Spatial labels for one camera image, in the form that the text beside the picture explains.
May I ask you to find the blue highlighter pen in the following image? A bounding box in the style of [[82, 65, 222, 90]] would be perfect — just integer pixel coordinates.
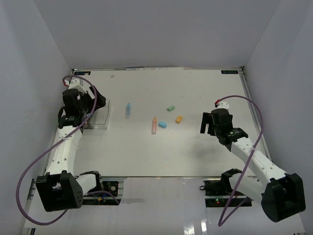
[[125, 103, 131, 118]]

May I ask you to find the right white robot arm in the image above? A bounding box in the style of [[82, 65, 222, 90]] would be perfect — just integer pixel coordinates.
[[200, 108, 306, 222]]

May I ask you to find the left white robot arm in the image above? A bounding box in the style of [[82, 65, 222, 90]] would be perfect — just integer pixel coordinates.
[[36, 86, 106, 212]]

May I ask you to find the clear compartment organizer tray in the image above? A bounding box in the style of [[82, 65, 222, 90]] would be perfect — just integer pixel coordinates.
[[84, 99, 111, 130]]

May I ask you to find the yellow highlighter cap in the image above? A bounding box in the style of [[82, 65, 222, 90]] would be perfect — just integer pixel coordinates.
[[175, 116, 183, 123]]

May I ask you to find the green highlighter cap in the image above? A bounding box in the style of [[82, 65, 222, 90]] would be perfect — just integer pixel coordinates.
[[167, 105, 175, 112]]

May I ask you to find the blue highlighter cap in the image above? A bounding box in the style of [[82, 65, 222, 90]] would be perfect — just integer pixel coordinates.
[[158, 121, 167, 128]]

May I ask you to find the orange pink highlighter pen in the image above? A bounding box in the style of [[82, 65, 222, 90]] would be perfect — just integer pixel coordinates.
[[151, 117, 157, 135]]

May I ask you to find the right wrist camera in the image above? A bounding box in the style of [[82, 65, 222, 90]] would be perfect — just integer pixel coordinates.
[[214, 100, 230, 110]]

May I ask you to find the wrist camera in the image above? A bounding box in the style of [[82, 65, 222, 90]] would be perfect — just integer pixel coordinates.
[[214, 100, 230, 110], [64, 78, 89, 93]]

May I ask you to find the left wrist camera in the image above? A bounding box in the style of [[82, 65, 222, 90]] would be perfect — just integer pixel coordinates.
[[64, 78, 89, 93]]

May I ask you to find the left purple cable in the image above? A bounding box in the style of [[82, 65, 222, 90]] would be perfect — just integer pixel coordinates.
[[16, 75, 120, 225]]

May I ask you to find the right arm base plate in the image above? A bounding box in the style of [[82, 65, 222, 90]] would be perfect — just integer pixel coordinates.
[[200, 178, 246, 208]]

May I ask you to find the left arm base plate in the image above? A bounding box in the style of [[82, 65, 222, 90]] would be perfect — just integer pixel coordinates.
[[86, 181, 119, 199]]

